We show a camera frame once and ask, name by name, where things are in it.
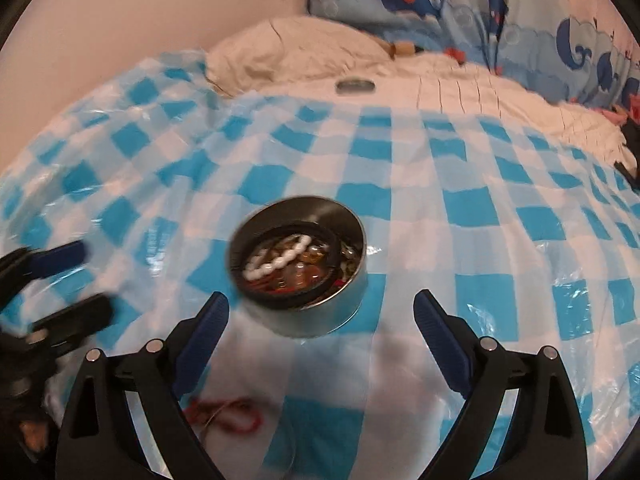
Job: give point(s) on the person's left hand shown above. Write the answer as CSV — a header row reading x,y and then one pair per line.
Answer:
x,y
35,435

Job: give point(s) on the silver tin lid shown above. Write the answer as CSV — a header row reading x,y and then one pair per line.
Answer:
x,y
354,86

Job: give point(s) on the pink bedding pile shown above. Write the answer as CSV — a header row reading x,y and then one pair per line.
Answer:
x,y
620,115

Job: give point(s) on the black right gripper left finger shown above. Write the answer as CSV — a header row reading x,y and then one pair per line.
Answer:
x,y
98,439

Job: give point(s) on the black clothes pile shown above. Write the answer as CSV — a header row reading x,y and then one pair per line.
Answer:
x,y
629,167

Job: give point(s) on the blue white checkered plastic sheet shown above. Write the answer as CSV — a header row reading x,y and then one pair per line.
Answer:
x,y
531,241

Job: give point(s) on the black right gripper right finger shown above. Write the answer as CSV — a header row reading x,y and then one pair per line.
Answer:
x,y
544,440

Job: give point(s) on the blue whale print curtain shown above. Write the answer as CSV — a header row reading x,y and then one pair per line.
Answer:
x,y
579,51

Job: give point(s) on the black cord bangle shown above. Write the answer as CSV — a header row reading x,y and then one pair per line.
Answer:
x,y
288,266

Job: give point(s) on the white grid-lined quilt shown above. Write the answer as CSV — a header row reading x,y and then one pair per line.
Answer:
x,y
305,57

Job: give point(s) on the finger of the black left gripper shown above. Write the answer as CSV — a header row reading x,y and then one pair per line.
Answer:
x,y
74,323
25,264

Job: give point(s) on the round silver metal tin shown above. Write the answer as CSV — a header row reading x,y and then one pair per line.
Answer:
x,y
342,301

